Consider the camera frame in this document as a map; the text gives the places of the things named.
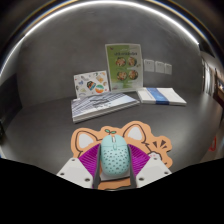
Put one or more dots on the grey patterned book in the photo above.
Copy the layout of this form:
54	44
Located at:
100	105

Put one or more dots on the green food poster card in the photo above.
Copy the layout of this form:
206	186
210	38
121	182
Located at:
124	66

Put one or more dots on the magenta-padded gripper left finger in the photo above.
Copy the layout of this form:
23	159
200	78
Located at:
76	171

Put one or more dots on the small white sticker card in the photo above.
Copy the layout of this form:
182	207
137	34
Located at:
90	85

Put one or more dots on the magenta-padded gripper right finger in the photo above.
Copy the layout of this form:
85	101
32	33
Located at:
151	170

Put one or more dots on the mint green computer mouse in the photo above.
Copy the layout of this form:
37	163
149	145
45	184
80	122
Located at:
114	156

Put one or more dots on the orange cat-shaped mouse pad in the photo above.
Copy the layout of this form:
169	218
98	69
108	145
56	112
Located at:
83	140

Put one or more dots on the white book with blue band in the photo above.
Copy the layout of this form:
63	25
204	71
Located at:
166	96

